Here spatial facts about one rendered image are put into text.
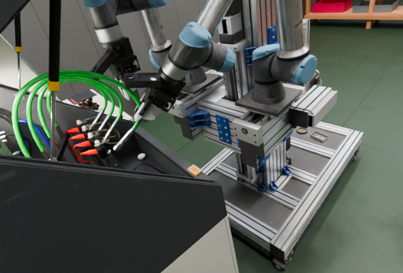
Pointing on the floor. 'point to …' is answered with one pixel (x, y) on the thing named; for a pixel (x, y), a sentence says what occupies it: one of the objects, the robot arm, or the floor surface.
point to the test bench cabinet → (208, 253)
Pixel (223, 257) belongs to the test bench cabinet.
